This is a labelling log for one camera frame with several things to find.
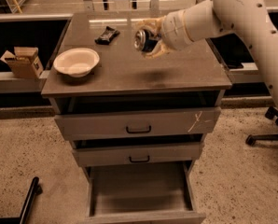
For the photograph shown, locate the grey open bottom drawer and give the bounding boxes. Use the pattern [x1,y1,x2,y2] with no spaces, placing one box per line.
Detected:
[80,161,206,224]

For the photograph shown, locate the black snack wrapper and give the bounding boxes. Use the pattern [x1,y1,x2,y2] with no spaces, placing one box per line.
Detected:
[95,26,120,45]

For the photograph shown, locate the white paper bowl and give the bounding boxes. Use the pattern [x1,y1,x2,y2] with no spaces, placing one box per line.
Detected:
[53,48,100,77]

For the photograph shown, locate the grey middle drawer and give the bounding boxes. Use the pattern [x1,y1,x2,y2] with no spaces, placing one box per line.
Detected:
[72,142,203,167]

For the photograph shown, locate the grey drawer cabinet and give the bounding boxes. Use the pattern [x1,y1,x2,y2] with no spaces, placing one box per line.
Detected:
[40,8,232,224]

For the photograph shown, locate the grey top drawer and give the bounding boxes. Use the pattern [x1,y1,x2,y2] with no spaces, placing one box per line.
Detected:
[55,107,221,141]

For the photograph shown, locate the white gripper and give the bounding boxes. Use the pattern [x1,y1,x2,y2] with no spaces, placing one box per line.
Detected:
[135,9,193,59]

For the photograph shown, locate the small cardboard box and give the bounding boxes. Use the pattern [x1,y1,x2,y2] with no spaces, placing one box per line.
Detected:
[0,47,44,79]

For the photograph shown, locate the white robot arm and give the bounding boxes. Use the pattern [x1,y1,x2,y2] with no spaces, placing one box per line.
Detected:
[134,0,278,108]

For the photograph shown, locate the black metal leg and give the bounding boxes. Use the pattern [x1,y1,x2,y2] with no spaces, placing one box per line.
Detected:
[0,176,43,224]

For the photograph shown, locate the black office chair base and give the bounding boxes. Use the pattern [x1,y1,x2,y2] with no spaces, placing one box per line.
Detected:
[245,106,278,147]

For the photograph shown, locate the blue pepsi can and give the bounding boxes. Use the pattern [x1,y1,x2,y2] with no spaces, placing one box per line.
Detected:
[134,29,160,52]

